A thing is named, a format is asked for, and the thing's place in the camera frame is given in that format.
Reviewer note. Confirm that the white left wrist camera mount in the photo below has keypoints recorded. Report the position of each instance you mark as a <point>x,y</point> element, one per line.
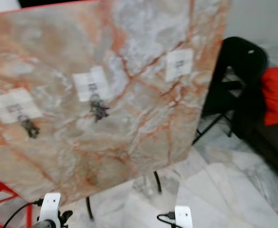
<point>51,206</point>

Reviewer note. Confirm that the black chair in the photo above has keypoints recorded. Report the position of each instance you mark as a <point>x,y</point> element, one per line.
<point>238,71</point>

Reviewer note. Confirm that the key bunch with pink tag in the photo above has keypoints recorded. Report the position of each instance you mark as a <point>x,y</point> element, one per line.
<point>99,108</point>

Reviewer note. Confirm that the black metal board leg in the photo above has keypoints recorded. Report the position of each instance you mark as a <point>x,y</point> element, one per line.
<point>89,209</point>
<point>158,183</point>

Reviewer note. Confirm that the key bunch with green tag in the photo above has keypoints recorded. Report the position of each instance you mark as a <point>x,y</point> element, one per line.
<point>30,127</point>

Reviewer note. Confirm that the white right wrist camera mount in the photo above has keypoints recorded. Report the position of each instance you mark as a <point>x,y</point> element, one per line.
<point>183,217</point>

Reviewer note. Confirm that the red cushion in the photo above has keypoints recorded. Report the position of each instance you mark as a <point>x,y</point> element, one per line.
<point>277,95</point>

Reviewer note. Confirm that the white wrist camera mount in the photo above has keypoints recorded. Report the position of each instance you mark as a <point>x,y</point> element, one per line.
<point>183,217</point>
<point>51,206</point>

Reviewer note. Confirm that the white adhesive hook plate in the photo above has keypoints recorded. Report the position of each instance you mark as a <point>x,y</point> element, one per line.
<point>179,64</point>
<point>10,105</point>
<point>90,81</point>

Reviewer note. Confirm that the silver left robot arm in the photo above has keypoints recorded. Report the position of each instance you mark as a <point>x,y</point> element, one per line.
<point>48,224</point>

